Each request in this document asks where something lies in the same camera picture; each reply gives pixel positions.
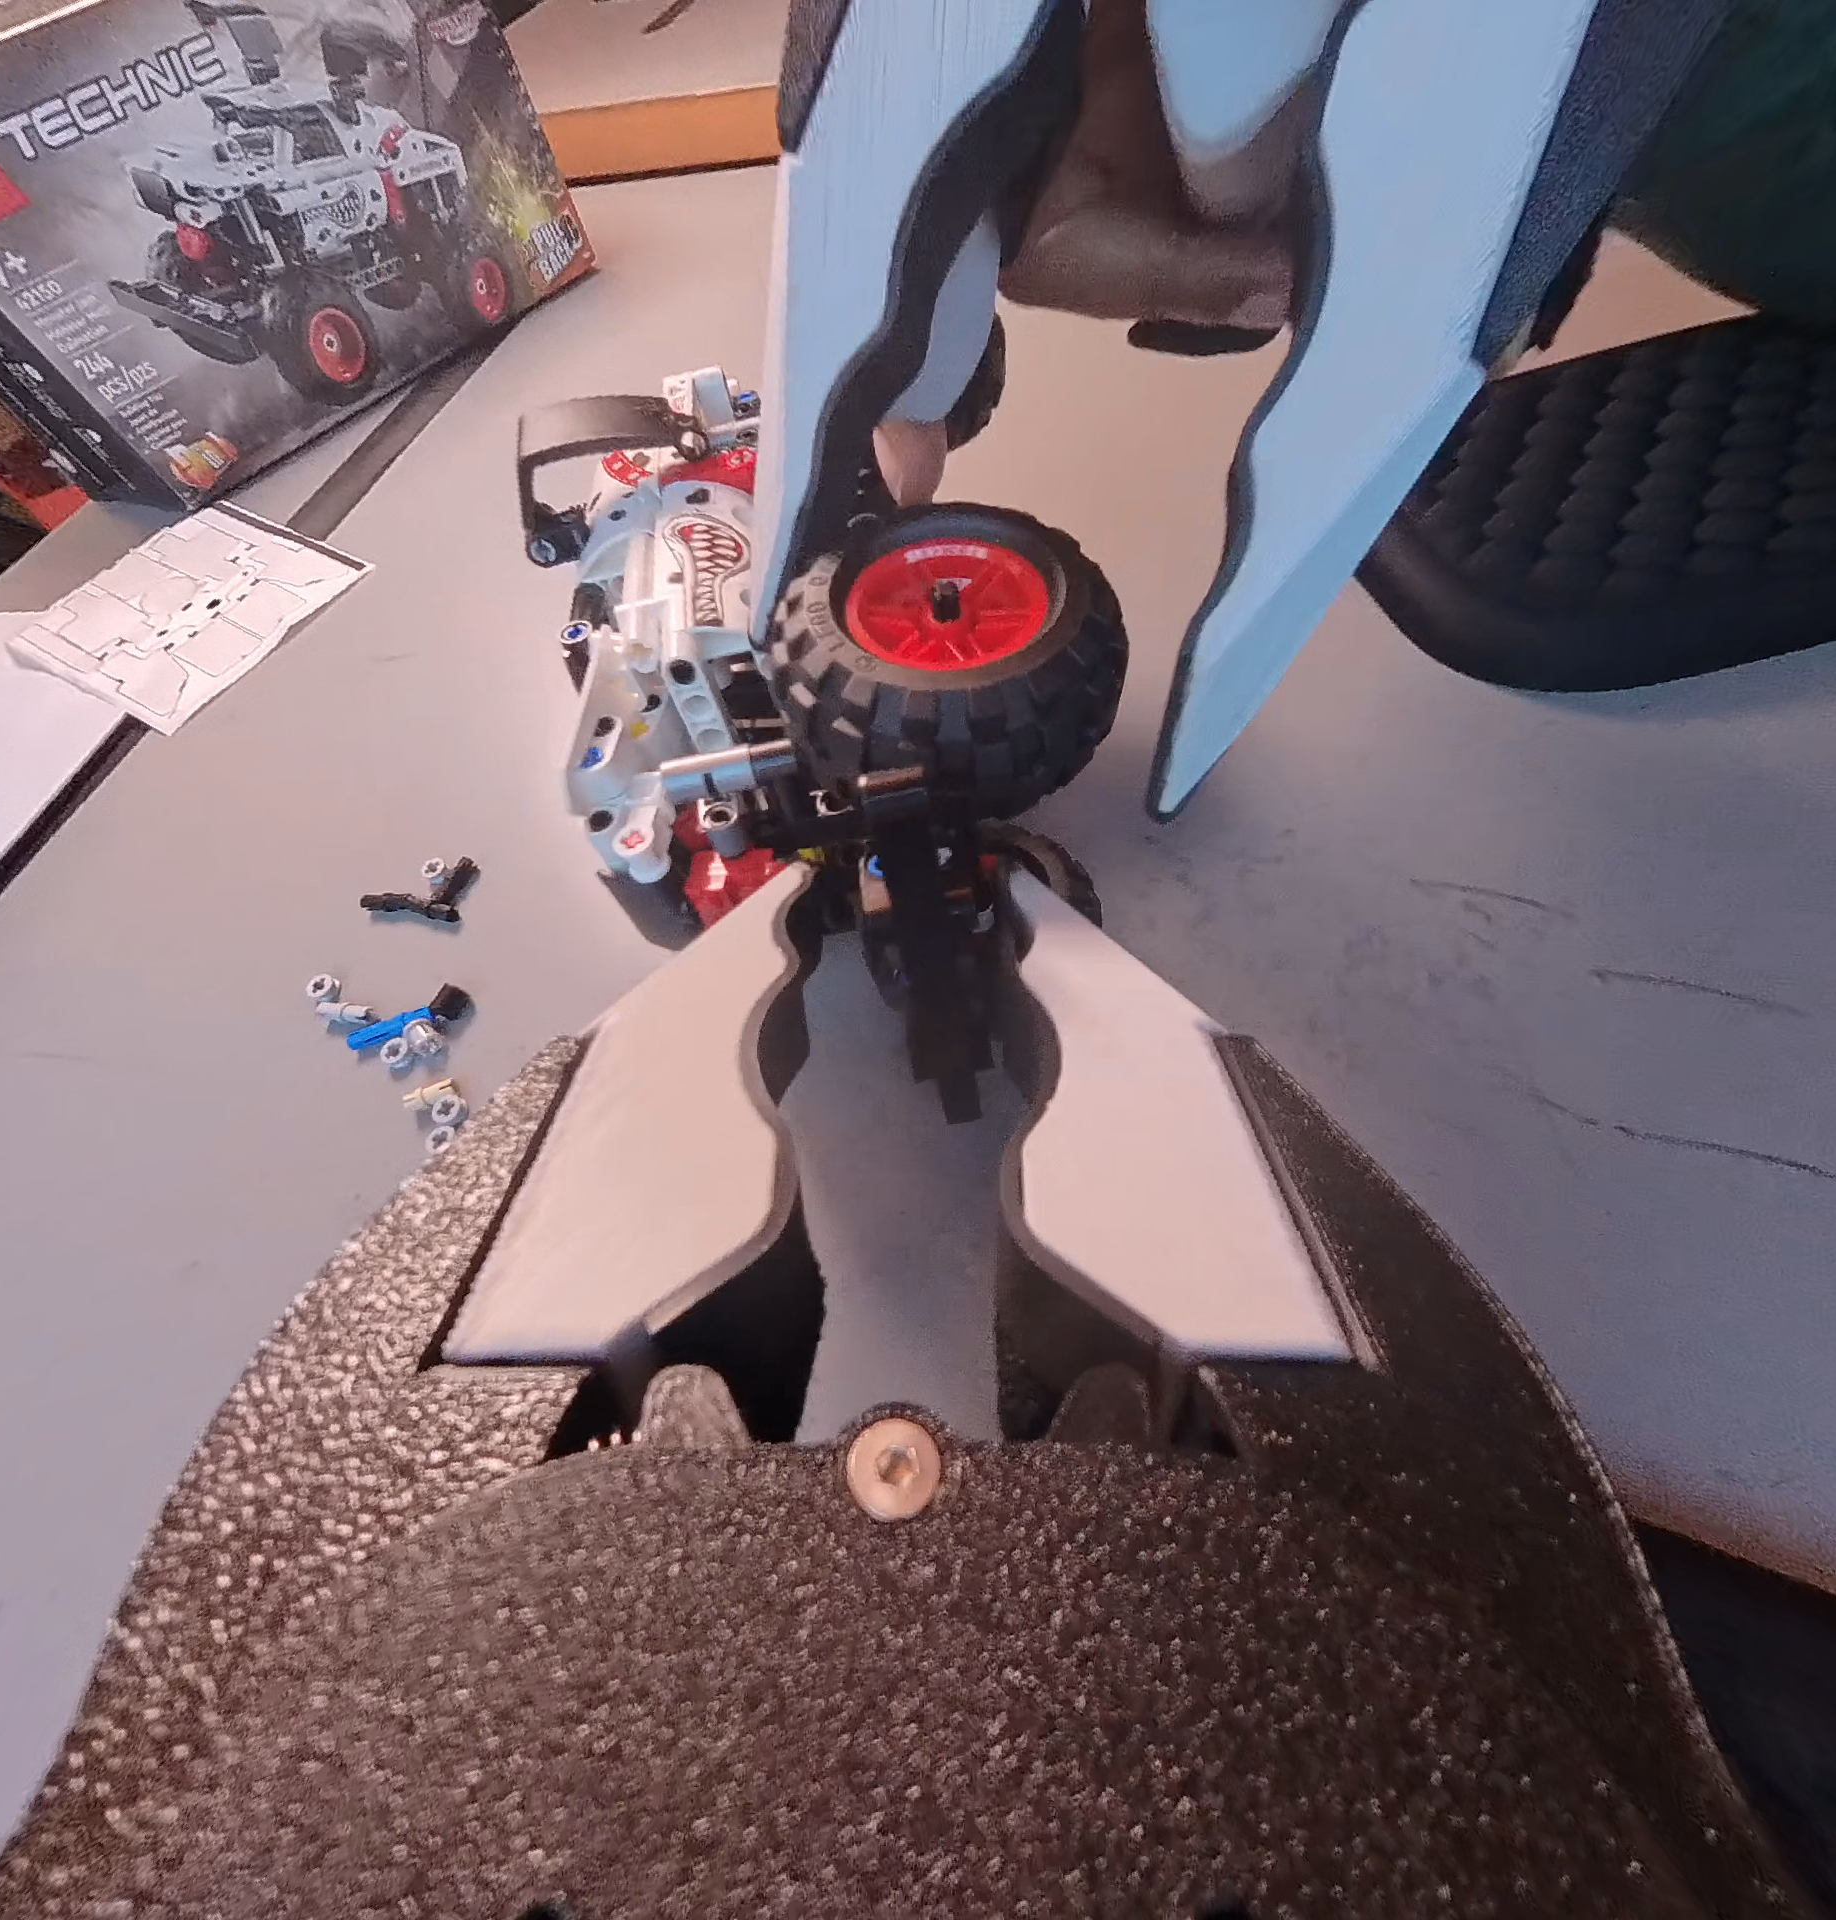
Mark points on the white plastic stand base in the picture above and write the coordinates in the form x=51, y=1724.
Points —
x=5, y=750

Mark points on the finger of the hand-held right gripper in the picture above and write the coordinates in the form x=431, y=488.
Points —
x=845, y=240
x=1429, y=301

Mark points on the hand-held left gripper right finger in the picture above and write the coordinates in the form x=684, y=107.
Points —
x=1159, y=1186

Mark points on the white lego truck model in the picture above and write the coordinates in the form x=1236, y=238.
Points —
x=665, y=647

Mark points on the small tan lego piece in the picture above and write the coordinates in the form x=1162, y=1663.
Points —
x=438, y=1117

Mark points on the black quilted chair armrest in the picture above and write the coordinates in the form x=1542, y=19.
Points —
x=1639, y=510

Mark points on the small white lego piece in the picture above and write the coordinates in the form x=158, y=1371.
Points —
x=324, y=990

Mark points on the small blue lego piece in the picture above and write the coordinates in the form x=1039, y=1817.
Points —
x=408, y=1020

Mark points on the white printed sticker sheet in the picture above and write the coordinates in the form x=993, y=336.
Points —
x=184, y=616

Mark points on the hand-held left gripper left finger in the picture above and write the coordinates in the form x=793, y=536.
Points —
x=634, y=1186

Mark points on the person's right forearm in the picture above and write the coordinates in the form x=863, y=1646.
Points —
x=1788, y=137

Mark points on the lego set box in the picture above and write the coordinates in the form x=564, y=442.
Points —
x=228, y=240

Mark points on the black lego wheel red hub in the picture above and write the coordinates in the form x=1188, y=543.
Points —
x=964, y=630

